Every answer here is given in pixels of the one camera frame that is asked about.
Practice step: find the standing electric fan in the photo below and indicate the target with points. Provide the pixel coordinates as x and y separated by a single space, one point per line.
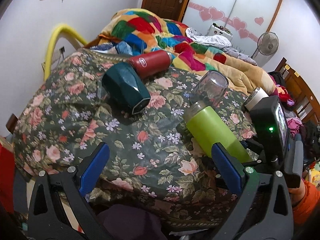
267 46

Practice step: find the red thermos bottle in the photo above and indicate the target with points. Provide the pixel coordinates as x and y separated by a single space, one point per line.
151 63

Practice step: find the wooden headboard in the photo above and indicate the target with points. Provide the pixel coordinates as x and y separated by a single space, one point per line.
306 104

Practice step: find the green sleeved glass cup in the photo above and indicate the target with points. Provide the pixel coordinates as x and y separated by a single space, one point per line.
208 128

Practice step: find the white appliance box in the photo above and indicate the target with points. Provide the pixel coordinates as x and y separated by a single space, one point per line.
215 29

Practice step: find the white thermos bottle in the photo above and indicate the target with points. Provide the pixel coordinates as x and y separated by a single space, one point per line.
254 98

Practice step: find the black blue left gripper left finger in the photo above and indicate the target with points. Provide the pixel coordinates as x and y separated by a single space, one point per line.
47 218

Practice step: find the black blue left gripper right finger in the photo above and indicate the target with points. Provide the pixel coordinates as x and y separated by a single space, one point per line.
263 209

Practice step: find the white wardrobe with hearts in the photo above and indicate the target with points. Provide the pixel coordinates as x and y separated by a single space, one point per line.
247 20

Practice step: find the grey white crumpled cloth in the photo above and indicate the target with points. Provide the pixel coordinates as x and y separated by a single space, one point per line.
219 42

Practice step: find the blue patterned cloth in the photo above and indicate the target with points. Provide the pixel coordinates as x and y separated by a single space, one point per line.
121 48

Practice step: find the dark green faceted cup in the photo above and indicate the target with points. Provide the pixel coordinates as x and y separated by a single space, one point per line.
126 88

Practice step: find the person's right hand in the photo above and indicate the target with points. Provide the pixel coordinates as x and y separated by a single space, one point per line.
305 202

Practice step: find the red box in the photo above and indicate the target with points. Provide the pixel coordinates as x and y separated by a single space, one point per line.
7 174

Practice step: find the yellow foam padded rail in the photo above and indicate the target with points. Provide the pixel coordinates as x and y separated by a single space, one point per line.
60 29

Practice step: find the floral dark green quilt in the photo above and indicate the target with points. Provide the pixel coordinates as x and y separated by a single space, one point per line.
155 163

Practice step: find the clear glass cup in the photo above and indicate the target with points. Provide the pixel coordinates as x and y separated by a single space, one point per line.
210 89

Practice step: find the colourful patchwork blanket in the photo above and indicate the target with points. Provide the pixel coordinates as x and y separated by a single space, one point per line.
145 32

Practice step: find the pile of clothes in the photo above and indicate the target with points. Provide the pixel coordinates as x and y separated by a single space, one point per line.
308 130

